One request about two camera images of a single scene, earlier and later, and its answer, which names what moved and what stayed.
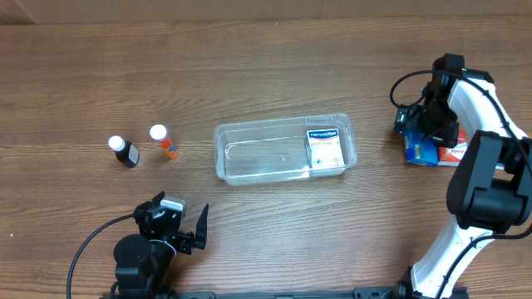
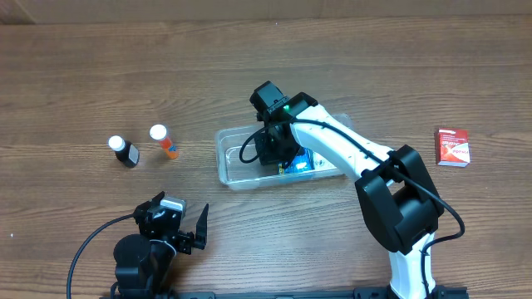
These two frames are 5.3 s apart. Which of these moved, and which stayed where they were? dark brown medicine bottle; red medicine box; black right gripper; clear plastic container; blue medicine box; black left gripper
Moved: blue medicine box; black right gripper
Stayed: clear plastic container; dark brown medicine bottle; black left gripper; red medicine box
